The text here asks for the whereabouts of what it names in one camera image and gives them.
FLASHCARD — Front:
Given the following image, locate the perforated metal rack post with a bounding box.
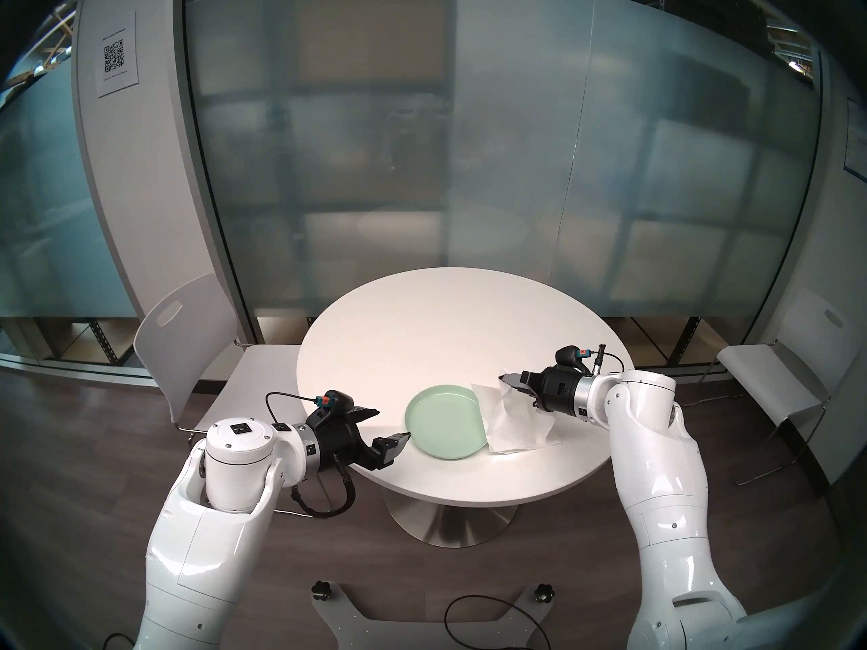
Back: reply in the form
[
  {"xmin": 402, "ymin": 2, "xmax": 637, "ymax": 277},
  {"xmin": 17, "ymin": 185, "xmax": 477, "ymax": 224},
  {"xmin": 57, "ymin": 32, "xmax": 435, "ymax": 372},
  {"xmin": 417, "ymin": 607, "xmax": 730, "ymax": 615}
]
[
  {"xmin": 87, "ymin": 319, "xmax": 133, "ymax": 370},
  {"xmin": 667, "ymin": 316, "xmax": 702, "ymax": 368}
]

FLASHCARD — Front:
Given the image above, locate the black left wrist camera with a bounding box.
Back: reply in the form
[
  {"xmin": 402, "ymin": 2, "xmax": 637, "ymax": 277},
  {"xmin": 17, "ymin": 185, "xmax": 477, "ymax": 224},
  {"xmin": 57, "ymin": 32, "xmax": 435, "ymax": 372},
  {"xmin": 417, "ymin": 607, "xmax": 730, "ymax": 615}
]
[{"xmin": 313, "ymin": 389, "xmax": 354, "ymax": 419}]

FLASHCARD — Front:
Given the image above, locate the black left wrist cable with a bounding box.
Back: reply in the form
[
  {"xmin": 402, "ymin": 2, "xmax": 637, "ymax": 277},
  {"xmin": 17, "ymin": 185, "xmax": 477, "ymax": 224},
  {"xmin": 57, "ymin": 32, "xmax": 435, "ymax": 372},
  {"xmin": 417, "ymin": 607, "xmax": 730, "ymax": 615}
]
[{"xmin": 266, "ymin": 391, "xmax": 356, "ymax": 517}]

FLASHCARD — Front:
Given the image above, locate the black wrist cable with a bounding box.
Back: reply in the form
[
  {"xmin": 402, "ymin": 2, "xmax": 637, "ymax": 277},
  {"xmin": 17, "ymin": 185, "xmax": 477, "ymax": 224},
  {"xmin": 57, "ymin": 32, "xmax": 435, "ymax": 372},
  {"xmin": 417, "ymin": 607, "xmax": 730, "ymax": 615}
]
[
  {"xmin": 586, "ymin": 344, "xmax": 624, "ymax": 378},
  {"xmin": 266, "ymin": 391, "xmax": 356, "ymax": 517}
]

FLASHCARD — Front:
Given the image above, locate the metal table pedestal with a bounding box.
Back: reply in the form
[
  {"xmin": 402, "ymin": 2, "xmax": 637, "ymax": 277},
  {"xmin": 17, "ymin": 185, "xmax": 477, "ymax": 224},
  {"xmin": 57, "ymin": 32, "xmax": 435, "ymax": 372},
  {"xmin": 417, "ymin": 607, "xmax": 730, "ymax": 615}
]
[{"xmin": 383, "ymin": 486, "xmax": 519, "ymax": 546}]

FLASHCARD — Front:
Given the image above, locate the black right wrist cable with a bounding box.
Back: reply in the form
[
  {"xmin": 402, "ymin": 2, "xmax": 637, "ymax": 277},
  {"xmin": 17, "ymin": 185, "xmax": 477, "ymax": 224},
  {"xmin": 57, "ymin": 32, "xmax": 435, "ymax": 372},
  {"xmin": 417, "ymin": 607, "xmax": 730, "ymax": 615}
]
[{"xmin": 586, "ymin": 344, "xmax": 624, "ymax": 378}]

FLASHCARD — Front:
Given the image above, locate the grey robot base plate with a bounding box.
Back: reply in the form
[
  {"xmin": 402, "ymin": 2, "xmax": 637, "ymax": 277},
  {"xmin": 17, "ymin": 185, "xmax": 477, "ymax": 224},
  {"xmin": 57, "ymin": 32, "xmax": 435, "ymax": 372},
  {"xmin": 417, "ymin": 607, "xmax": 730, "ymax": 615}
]
[{"xmin": 312, "ymin": 584, "xmax": 553, "ymax": 650}]

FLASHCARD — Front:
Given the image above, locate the pale green plate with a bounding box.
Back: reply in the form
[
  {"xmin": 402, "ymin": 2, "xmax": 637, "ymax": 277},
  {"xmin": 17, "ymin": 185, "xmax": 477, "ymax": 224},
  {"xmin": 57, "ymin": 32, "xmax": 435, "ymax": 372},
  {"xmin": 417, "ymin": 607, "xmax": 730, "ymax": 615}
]
[{"xmin": 405, "ymin": 383, "xmax": 490, "ymax": 461}]

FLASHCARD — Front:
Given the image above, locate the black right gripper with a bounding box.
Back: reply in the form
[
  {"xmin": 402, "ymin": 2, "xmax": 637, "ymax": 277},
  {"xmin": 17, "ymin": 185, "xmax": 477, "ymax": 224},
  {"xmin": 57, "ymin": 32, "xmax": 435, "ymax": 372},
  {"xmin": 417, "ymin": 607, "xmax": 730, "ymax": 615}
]
[{"xmin": 499, "ymin": 365, "xmax": 581, "ymax": 414}]

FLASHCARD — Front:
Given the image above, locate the white chair with handle slot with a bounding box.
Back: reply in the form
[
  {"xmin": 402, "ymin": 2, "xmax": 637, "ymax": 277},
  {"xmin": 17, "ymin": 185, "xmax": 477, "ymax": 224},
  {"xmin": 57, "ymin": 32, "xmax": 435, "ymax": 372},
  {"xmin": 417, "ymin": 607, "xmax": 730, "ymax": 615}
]
[
  {"xmin": 681, "ymin": 288, "xmax": 855, "ymax": 487},
  {"xmin": 133, "ymin": 273, "xmax": 333, "ymax": 519}
]

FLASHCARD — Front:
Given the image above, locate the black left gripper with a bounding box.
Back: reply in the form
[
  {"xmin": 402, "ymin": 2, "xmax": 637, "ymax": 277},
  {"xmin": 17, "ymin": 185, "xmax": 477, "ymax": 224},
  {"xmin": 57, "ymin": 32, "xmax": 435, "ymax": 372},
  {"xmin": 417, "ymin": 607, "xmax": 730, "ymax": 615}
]
[{"xmin": 308, "ymin": 406, "xmax": 412, "ymax": 477}]

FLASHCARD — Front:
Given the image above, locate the QR code paper sign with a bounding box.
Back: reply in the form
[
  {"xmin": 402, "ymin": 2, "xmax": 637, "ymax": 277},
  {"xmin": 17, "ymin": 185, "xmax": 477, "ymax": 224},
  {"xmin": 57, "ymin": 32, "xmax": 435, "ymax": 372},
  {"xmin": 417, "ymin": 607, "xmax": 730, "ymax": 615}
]
[{"xmin": 97, "ymin": 12, "xmax": 141, "ymax": 99}]

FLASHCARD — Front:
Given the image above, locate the white paper napkin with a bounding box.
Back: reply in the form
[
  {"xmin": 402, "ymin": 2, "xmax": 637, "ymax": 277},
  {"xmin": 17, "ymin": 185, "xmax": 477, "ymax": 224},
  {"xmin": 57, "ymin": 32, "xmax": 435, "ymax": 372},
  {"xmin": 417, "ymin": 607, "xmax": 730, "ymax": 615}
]
[{"xmin": 471, "ymin": 370, "xmax": 563, "ymax": 455}]

